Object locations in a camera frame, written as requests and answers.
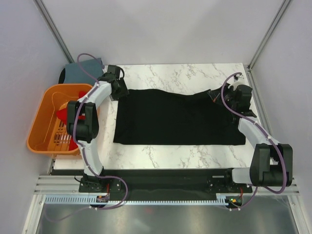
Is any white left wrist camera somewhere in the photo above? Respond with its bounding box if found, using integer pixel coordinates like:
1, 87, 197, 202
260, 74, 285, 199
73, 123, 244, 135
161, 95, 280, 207
102, 65, 125, 79

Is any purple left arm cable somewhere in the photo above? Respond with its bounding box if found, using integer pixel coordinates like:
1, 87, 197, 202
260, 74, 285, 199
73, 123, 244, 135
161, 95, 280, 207
43, 53, 130, 222

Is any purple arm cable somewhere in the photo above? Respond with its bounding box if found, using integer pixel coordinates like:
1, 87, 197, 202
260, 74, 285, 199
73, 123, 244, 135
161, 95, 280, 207
220, 72, 286, 212
43, 53, 130, 222

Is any aluminium frame post left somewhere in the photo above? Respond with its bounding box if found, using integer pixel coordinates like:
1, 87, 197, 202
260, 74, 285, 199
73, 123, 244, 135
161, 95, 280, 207
34, 0, 74, 63

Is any aluminium frame post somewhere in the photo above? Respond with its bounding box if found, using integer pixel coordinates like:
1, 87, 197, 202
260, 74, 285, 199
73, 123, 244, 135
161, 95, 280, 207
34, 0, 74, 63
247, 0, 293, 72

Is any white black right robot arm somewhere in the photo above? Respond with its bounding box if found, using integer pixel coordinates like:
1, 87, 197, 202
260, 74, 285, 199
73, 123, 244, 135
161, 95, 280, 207
208, 84, 293, 194

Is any orange plastic basket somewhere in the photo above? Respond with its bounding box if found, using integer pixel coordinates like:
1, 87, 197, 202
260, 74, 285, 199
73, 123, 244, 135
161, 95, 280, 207
27, 83, 92, 156

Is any aluminium base extrusion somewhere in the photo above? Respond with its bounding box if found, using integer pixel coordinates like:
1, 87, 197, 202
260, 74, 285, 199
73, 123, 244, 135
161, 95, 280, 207
34, 175, 300, 195

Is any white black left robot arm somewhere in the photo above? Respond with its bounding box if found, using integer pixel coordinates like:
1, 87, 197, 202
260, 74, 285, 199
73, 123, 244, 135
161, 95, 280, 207
66, 66, 129, 193

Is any folded grey blue t shirt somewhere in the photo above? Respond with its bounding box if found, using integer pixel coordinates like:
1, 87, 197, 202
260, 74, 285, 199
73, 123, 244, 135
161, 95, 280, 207
64, 59, 103, 86

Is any aluminium frame post right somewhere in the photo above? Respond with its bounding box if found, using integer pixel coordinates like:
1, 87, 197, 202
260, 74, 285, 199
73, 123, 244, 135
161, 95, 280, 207
247, 0, 293, 72

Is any red t shirt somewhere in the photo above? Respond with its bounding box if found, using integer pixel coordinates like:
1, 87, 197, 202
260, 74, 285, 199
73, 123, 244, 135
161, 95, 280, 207
56, 91, 86, 151

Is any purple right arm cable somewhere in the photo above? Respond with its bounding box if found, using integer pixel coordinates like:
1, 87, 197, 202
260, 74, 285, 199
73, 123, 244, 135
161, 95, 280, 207
220, 72, 286, 212

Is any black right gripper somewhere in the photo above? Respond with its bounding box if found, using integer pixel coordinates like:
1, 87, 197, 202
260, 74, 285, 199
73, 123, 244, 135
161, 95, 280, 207
208, 82, 237, 110

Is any white slotted cable duct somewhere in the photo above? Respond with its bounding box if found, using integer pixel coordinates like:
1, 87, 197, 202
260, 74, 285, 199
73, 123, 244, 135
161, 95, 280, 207
44, 194, 234, 206

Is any black mounting rail plate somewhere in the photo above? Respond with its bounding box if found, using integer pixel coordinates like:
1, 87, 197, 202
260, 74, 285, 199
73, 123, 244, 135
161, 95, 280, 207
79, 168, 253, 202

